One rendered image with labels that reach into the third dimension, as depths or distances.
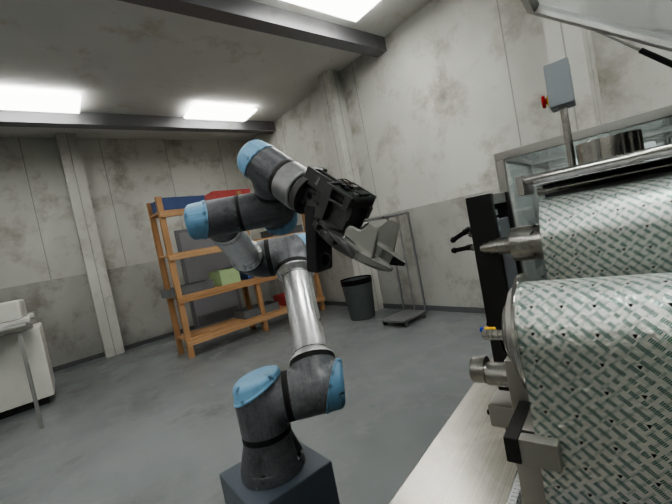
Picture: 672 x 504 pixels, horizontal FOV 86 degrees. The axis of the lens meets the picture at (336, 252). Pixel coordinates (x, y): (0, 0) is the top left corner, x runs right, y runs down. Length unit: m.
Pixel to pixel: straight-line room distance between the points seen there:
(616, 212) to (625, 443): 0.33
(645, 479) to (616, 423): 0.06
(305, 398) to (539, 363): 0.54
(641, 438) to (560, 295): 0.15
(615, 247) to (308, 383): 0.63
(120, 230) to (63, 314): 1.80
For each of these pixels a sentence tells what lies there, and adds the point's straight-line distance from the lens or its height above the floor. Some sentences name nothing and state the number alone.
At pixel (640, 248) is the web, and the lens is 0.67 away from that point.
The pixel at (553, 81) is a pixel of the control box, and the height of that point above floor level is 1.67.
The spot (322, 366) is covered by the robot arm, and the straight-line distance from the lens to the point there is 0.89.
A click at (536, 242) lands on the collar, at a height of 1.34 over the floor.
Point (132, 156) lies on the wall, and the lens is 8.72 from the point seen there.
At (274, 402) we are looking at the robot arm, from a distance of 0.88.
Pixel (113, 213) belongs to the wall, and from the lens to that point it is 8.39.
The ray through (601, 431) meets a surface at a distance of 0.50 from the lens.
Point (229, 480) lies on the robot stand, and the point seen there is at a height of 0.90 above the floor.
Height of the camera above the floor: 1.42
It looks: 3 degrees down
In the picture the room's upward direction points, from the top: 11 degrees counter-clockwise
